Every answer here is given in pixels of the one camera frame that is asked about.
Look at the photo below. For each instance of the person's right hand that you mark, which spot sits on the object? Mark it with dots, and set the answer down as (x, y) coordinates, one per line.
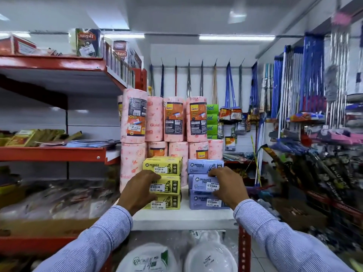
(232, 186)

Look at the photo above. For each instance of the person's left hand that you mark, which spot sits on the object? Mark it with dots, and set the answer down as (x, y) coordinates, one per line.
(136, 192)

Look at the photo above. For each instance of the person's left fingers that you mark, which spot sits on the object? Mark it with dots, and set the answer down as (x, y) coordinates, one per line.
(154, 176)

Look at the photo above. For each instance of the person's right fingers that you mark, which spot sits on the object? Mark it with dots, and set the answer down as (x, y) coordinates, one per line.
(215, 172)

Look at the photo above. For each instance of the blue garbage bag packet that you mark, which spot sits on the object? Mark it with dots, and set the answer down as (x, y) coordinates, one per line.
(202, 165)
(204, 201)
(202, 182)

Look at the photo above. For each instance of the yellow garbage bag packet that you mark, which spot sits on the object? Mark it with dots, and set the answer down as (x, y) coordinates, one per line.
(163, 165)
(170, 185)
(167, 202)

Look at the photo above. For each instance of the person's left forearm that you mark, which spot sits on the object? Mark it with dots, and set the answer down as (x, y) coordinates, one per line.
(93, 240)

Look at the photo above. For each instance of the person's right forearm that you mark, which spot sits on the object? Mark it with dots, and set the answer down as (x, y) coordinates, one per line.
(280, 240)

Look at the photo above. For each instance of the green scrub pad pack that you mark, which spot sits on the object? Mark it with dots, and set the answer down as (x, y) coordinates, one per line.
(211, 129)
(212, 118)
(211, 137)
(212, 108)

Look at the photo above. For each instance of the stack of pink wipe rolls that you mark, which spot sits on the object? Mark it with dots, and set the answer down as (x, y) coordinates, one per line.
(154, 121)

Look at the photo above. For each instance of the pile of flat blue packets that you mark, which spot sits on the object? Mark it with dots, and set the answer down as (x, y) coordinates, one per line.
(92, 143)

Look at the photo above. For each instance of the row of hanging brooms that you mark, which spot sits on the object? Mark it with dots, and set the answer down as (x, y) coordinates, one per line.
(229, 93)

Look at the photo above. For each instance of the white disposable plates pack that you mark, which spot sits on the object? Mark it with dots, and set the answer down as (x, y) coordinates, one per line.
(211, 256)
(147, 260)

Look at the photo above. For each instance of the pile of clear wrapped packets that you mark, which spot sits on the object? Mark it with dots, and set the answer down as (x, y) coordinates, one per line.
(62, 199)

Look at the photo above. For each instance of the pile of dark packaged brooms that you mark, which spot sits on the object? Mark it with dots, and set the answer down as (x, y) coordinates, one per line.
(317, 172)

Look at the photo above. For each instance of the row of small boxes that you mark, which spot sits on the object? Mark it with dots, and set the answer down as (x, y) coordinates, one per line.
(122, 60)

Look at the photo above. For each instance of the pile of pink brushes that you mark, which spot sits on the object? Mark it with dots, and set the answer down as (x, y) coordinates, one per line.
(337, 136)

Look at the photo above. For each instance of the pile of yellow green packets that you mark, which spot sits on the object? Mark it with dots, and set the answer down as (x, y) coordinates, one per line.
(31, 137)

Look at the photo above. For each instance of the long ceiling tube light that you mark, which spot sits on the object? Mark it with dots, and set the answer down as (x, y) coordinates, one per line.
(236, 37)

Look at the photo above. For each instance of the short ceiling tube light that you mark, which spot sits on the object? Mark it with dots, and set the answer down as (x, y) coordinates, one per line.
(124, 35)

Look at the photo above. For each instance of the red metal shelf rack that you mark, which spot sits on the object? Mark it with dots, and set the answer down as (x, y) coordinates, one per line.
(56, 63)

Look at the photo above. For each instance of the green and white packet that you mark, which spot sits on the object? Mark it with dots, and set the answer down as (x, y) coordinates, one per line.
(86, 42)

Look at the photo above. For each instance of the red cardboard box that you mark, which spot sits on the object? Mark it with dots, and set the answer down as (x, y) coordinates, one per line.
(17, 45)

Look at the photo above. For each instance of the red shelf upright post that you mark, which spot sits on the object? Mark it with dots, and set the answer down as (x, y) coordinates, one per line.
(244, 249)

